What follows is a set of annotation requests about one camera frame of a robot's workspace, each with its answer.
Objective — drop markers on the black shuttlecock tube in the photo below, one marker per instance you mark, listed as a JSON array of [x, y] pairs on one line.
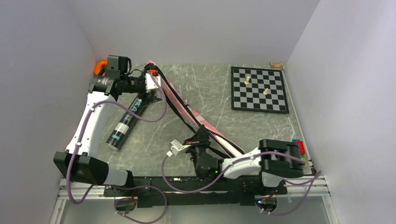
[[125, 125]]

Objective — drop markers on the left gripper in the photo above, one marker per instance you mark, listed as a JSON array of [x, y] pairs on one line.
[[144, 96]]

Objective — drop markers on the small wooden arch block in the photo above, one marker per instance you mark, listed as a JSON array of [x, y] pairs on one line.
[[279, 65]]

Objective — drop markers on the colourful toy brick stack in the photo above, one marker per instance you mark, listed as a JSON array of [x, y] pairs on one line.
[[301, 148]]

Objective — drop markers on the orange C-shaped toy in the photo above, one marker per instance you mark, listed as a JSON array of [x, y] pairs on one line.
[[100, 67]]

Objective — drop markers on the black white chessboard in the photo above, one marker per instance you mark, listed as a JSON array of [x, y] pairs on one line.
[[251, 98]]

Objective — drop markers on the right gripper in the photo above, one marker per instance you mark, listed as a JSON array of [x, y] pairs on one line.
[[201, 138]]

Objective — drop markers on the pink racket bag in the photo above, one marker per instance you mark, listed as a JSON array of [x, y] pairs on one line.
[[184, 111]]

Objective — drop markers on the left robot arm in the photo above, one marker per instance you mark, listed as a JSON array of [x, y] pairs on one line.
[[79, 162]]

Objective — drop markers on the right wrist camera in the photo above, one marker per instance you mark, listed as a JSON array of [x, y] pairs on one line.
[[177, 148]]

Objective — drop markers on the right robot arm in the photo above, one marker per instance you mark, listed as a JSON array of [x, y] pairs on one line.
[[273, 159]]

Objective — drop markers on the white chess piece pair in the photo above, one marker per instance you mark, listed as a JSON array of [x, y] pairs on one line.
[[247, 80]]

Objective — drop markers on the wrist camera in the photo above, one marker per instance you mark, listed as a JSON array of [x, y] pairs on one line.
[[153, 81], [177, 148]]

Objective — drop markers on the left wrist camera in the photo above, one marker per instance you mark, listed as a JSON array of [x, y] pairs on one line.
[[153, 81]]

